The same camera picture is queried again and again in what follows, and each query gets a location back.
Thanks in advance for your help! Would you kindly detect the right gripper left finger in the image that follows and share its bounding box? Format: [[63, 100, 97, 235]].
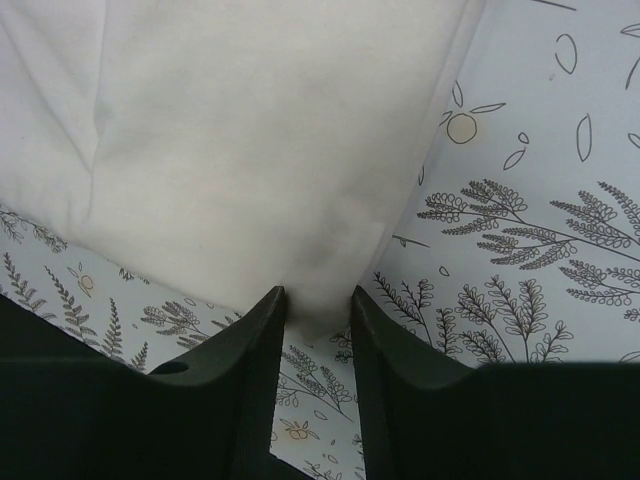
[[1, 287, 286, 479]]

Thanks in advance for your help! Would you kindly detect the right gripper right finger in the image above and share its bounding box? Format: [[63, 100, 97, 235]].
[[351, 289, 639, 479]]

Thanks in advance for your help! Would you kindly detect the white Coca-Cola t-shirt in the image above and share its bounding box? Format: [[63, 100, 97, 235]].
[[1, 1, 485, 339]]

